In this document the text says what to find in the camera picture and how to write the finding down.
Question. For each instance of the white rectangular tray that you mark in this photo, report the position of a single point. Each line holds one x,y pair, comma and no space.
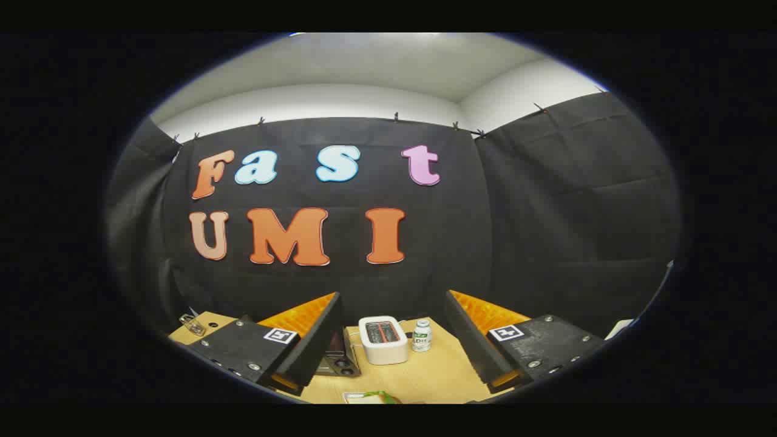
352,397

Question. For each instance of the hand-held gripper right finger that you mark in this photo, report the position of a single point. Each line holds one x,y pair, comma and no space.
470,340

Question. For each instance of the clear glass holder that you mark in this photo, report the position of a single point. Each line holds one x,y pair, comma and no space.
193,325

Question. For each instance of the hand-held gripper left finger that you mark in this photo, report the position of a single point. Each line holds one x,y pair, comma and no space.
315,346

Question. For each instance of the lettuce sandwich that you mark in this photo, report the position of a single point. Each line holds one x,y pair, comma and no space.
382,398

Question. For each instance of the black toaster oven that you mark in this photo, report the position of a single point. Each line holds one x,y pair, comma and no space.
340,361

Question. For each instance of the small white drink bottle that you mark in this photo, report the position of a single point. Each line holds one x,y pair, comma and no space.
421,338

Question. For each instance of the white pop-up toaster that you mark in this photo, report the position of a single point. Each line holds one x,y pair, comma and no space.
382,349

